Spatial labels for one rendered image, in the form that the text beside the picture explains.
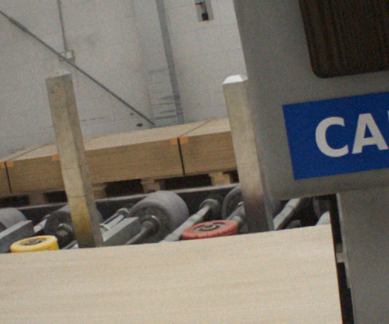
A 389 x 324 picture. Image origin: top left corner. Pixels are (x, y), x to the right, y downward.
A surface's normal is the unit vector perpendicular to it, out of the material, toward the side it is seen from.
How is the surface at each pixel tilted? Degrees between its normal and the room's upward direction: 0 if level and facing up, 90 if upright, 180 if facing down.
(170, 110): 90
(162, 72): 90
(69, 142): 90
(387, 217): 90
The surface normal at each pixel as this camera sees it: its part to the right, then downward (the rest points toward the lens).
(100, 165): -0.33, 0.20
